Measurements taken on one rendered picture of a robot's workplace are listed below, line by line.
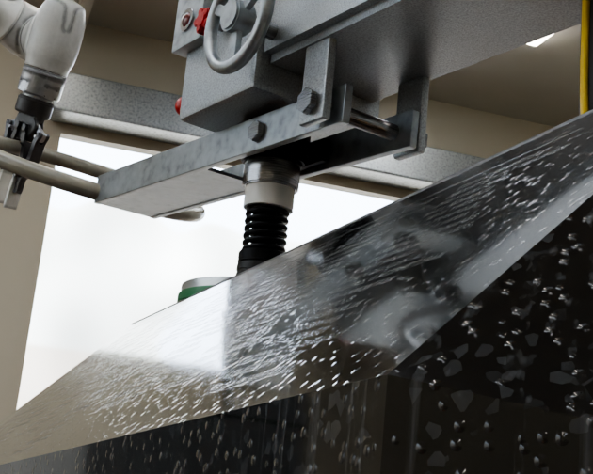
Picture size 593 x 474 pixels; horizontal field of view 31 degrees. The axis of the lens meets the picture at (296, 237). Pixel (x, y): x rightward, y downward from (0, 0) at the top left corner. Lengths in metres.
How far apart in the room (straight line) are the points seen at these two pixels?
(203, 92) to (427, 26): 0.37
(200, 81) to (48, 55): 0.75
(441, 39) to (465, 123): 7.74
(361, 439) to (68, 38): 1.91
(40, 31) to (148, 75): 6.05
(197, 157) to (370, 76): 0.30
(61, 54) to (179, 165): 0.68
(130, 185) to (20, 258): 6.03
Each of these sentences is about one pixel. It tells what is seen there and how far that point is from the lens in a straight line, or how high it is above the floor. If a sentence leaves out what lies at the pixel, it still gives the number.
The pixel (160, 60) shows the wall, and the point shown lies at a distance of 8.33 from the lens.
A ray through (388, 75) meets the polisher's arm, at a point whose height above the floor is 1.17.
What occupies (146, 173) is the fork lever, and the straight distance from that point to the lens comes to 1.70.
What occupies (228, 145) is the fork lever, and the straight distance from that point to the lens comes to 1.49.
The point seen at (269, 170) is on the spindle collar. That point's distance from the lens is 1.45.
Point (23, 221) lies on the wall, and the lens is 7.82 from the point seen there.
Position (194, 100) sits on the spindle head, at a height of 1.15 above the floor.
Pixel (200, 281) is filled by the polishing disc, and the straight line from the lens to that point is 1.38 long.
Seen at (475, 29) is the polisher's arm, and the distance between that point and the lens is 1.28.
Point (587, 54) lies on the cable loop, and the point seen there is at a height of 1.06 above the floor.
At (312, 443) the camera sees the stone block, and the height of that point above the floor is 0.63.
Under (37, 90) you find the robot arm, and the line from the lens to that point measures 2.23.
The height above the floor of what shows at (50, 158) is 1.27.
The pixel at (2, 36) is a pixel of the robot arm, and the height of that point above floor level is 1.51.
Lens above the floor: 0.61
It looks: 14 degrees up
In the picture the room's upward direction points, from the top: 6 degrees clockwise
